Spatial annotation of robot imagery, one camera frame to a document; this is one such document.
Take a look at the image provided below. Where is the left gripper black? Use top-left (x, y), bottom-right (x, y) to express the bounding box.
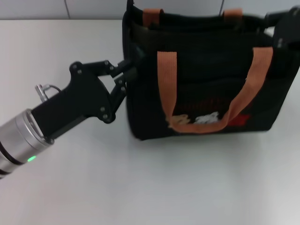
top-left (30, 60), bottom-right (138, 141)

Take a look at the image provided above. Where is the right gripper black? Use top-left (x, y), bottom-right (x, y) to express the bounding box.
top-left (263, 6), bottom-right (300, 52)

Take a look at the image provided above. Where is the black canvas bag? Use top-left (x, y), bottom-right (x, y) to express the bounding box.
top-left (122, 0), bottom-right (297, 142)

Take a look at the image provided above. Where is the left silver connector with cable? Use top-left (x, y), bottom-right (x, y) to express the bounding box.
top-left (35, 83), bottom-right (62, 104)

